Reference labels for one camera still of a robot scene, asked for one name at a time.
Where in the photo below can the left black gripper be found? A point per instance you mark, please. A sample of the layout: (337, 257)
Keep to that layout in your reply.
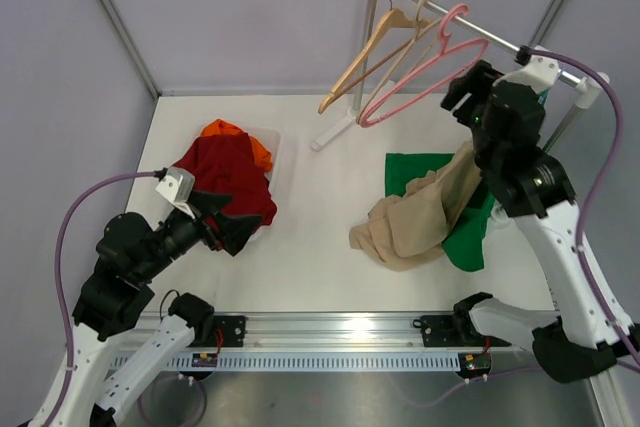
(233, 231)

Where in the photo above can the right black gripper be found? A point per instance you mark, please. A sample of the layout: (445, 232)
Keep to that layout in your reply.
(478, 82)

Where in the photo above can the red t shirt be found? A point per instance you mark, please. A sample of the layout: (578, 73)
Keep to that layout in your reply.
(224, 164)

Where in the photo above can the pink plastic hanger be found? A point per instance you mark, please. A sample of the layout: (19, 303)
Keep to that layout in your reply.
(430, 67)

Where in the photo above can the orange t shirt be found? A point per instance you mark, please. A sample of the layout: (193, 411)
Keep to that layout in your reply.
(261, 155)

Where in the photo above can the beige plastic hanger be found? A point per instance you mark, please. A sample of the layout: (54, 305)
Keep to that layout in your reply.
(410, 42)

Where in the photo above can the wooden hanger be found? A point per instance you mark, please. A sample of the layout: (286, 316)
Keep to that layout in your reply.
(353, 78)

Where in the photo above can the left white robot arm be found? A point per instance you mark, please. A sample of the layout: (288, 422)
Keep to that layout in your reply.
(130, 255)

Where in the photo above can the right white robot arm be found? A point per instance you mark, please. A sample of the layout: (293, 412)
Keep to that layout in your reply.
(588, 331)

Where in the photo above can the beige t shirt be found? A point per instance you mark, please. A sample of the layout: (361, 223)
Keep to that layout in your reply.
(405, 232)

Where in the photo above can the green t shirt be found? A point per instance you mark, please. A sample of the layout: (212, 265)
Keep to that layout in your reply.
(464, 245)

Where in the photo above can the clear plastic basket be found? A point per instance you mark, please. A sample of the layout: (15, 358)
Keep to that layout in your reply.
(274, 142)

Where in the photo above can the metal clothes rack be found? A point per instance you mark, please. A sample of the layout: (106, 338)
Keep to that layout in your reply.
(502, 111)

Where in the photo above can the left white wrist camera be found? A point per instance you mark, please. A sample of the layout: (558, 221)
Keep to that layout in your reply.
(175, 186)

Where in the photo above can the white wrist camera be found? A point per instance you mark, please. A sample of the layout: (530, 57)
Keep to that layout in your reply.
(175, 186)
(536, 71)

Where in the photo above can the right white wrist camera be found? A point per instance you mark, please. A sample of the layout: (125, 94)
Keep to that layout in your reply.
(536, 71)

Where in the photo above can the white slotted cable duct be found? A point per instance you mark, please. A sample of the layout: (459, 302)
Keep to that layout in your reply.
(319, 362)

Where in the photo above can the aluminium mounting rail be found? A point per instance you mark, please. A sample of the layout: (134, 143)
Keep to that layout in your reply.
(346, 331)

